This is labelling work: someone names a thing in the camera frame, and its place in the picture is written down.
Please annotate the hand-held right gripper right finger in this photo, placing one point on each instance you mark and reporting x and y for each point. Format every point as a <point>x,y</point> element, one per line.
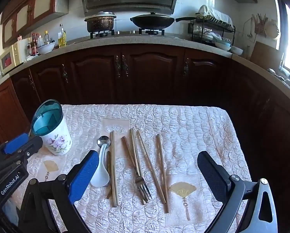
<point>211,174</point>

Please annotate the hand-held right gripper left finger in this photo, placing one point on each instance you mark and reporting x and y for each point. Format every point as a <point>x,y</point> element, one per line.
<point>84,174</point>

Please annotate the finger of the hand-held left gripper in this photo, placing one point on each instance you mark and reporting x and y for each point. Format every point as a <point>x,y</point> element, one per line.
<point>14,143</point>
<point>31,148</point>

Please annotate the white ceramic spoon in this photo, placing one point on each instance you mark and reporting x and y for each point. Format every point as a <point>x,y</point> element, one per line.
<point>100,174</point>

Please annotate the floral cup with teal lid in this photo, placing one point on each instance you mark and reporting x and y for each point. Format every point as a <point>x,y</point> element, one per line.
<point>58,143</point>

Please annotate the light wooden chopstick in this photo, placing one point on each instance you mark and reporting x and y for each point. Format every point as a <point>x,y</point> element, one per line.
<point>162,170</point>
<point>113,165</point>
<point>149,162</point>

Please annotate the metal spoon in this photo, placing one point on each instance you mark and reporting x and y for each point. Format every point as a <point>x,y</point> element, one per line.
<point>104,141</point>

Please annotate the metal fork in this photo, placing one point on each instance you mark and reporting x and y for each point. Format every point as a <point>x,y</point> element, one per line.
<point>140,183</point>

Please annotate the white quilted tablecloth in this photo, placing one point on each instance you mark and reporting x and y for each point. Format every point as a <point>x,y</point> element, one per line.
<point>183,126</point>

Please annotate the cream microwave oven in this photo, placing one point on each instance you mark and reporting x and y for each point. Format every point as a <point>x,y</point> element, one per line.
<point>10,59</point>

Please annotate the dark sauce bottle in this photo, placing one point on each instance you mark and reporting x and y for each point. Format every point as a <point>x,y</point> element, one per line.
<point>33,46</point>

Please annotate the large white bowl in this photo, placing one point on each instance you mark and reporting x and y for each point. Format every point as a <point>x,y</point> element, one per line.
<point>46,48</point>

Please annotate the clear bottle with yellow cap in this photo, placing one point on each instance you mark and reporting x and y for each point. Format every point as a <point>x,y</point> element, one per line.
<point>46,37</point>

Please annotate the yellow cooking oil bottle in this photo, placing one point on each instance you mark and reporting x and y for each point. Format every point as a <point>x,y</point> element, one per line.
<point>62,38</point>

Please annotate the dark wooden lower cabinets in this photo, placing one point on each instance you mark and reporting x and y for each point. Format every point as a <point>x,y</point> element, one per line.
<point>154,72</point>

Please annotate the stack of white bowls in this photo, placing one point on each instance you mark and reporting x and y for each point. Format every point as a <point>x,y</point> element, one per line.
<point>222,45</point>

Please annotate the wooden cutting board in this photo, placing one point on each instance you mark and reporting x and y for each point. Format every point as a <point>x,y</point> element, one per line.
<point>266,55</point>

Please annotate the metal cooking pot with lid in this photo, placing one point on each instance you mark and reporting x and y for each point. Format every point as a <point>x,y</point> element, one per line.
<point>100,23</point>

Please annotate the grey stone countertop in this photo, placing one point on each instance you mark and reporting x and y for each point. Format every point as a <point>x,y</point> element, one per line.
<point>140,41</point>

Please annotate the hanging metal ladle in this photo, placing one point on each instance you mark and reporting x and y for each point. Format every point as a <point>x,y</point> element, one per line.
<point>250,34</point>

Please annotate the gas stove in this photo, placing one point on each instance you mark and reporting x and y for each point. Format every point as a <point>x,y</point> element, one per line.
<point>125,32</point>

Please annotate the round pale gourd ladle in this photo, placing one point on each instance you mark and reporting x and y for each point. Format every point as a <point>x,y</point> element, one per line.
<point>271,30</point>

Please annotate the white cloth on dish rack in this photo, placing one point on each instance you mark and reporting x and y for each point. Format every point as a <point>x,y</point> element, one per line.
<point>217,13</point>

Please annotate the black wok with lid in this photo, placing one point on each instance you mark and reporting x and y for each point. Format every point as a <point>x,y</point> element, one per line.
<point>152,20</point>

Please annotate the wooden wall cabinet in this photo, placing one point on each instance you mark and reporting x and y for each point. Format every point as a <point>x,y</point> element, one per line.
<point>33,7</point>

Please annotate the wall chopstick holder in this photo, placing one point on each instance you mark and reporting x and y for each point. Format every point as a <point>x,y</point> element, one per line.
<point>260,25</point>

